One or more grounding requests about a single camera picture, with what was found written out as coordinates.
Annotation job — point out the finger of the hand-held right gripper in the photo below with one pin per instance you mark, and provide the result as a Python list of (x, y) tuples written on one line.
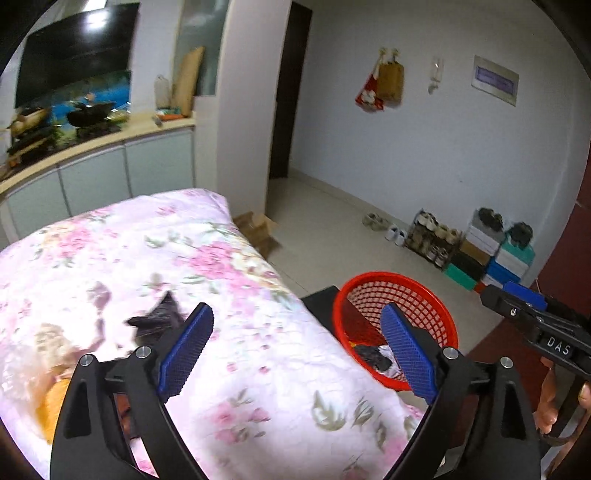
[(496, 299), (526, 294)]

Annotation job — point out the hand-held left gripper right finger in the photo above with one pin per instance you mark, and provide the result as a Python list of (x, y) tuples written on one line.
[(408, 355)]

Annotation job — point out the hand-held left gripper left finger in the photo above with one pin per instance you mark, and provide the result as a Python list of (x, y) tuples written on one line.
[(184, 353)]

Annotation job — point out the black cloth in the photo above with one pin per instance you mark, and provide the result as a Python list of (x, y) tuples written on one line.
[(159, 318)]

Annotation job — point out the red plastic basket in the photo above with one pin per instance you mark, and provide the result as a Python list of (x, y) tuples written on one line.
[(369, 300)]

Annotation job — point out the brown plastic bag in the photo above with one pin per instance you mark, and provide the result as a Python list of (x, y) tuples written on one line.
[(125, 417)]

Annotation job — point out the white tissue paper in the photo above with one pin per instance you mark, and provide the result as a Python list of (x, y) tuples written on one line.
[(21, 374)]

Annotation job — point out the person's right hand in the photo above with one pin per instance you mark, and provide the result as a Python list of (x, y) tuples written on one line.
[(548, 401)]

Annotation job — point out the white crumpled paper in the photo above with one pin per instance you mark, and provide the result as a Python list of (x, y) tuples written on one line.
[(392, 362)]

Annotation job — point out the clothes inside basket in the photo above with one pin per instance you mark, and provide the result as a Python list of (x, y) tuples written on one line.
[(369, 356)]

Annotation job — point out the stack of shoe boxes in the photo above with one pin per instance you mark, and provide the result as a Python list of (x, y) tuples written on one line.
[(489, 258)]

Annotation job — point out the dark pair of sandals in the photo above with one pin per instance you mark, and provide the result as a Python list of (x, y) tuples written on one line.
[(521, 233), (490, 218)]

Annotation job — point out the pink floral blanket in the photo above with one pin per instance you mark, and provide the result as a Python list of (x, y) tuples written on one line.
[(240, 295)]

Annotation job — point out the black shoe rack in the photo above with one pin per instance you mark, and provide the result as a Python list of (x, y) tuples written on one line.
[(434, 240)]

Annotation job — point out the black stool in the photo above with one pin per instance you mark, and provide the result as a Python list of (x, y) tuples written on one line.
[(318, 304)]

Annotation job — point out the white pair of shoes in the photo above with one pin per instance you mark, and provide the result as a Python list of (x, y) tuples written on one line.
[(395, 234)]

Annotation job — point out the beige pair of shoes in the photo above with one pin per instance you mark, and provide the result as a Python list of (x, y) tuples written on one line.
[(374, 220)]

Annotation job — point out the flat cardboard box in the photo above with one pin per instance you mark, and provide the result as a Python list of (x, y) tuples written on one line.
[(258, 230)]

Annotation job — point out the pale green kitchen cabinet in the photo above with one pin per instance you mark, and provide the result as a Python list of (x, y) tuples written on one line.
[(92, 177)]

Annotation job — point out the grey electrical panel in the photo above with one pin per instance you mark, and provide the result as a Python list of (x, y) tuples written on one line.
[(496, 81)]

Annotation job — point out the white intercom handset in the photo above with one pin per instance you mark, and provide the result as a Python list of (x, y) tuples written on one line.
[(436, 71)]

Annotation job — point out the orange green packets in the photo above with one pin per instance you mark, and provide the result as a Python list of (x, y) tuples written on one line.
[(168, 114)]

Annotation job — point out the red hanging bag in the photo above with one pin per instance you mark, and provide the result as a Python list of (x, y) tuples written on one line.
[(368, 97)]

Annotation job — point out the brown paper bag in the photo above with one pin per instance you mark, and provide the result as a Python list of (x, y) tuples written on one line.
[(391, 81)]

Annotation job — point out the black gas stove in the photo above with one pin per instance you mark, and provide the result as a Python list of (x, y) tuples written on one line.
[(55, 136)]

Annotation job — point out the black wok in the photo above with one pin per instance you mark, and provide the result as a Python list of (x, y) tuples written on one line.
[(90, 113)]

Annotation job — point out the clear plastic jug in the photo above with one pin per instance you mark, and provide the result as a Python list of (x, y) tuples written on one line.
[(162, 92)]

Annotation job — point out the dark wooden door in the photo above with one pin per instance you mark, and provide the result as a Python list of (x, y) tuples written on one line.
[(288, 101)]

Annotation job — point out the wooden cutting board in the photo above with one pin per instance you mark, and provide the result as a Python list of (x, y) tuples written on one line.
[(187, 81)]

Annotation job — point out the blue backsplash picture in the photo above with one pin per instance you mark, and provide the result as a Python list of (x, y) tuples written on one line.
[(111, 90)]

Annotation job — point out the gold cooking pot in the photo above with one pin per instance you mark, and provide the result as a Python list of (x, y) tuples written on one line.
[(30, 119)]

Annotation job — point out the frosted glass partition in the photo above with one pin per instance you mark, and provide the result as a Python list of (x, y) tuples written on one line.
[(203, 41)]

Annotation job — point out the black range hood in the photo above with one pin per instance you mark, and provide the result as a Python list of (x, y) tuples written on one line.
[(78, 50)]

